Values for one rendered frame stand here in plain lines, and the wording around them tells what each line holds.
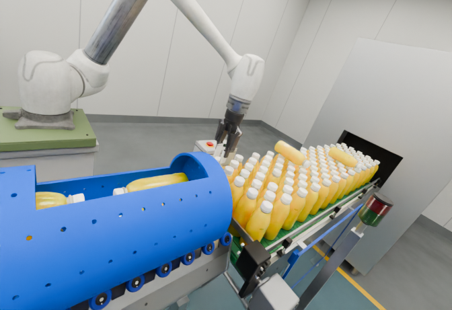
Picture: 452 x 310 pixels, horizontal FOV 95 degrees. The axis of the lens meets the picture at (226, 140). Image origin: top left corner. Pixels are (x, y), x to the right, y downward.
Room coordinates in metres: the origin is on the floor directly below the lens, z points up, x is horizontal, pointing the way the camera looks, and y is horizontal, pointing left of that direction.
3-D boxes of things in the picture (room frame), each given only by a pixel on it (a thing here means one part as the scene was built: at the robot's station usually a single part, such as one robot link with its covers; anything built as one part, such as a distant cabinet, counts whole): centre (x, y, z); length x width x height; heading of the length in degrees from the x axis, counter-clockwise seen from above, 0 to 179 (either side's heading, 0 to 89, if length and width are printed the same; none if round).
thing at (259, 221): (0.60, -0.21, 1.00); 0.07 x 0.07 x 0.19
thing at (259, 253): (0.50, -0.21, 0.95); 0.10 x 0.07 x 0.10; 46
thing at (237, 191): (0.70, -0.10, 1.00); 0.07 x 0.07 x 0.19
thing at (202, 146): (0.95, 0.03, 1.05); 0.20 x 0.10 x 0.10; 136
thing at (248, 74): (0.82, 0.00, 1.47); 0.13 x 0.11 x 0.16; 3
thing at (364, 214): (0.63, -0.56, 1.18); 0.06 x 0.06 x 0.05
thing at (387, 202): (0.63, -0.56, 1.18); 0.06 x 0.06 x 0.16
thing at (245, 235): (0.66, -0.09, 0.96); 0.40 x 0.01 x 0.03; 46
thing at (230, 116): (0.81, 0.00, 1.29); 0.08 x 0.07 x 0.09; 46
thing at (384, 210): (0.63, -0.56, 1.23); 0.06 x 0.06 x 0.04
